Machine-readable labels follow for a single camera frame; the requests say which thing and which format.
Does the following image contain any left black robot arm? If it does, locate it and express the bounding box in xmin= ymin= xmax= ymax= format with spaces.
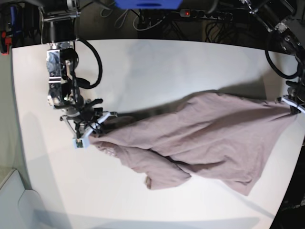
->
xmin=241 ymin=0 xmax=305 ymax=114

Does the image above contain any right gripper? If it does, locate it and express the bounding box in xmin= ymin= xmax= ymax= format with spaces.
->
xmin=60 ymin=108 xmax=118 ymax=138

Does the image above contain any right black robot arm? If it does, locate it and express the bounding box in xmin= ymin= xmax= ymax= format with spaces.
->
xmin=39 ymin=0 xmax=107 ymax=140

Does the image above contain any blue box at top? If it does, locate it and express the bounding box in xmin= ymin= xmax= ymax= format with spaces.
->
xmin=115 ymin=0 xmax=182 ymax=10

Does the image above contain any mauve t-shirt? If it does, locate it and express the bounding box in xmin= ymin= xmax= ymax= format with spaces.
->
xmin=90 ymin=92 xmax=295 ymax=196

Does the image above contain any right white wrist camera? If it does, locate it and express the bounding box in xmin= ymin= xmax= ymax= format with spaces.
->
xmin=72 ymin=137 xmax=90 ymax=149

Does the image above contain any white side table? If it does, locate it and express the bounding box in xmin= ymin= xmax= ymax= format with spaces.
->
xmin=0 ymin=169 xmax=45 ymax=229

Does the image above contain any grey power strip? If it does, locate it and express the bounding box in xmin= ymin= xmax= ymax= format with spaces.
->
xmin=179 ymin=9 xmax=233 ymax=21

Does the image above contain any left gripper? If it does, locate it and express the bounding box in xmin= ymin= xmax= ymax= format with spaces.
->
xmin=275 ymin=95 xmax=305 ymax=115

